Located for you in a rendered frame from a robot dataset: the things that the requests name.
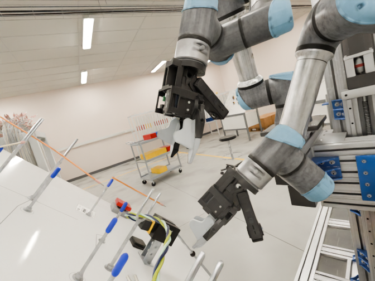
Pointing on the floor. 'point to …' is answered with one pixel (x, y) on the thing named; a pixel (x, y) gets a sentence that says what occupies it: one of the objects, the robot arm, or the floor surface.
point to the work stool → (229, 150)
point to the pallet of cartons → (268, 120)
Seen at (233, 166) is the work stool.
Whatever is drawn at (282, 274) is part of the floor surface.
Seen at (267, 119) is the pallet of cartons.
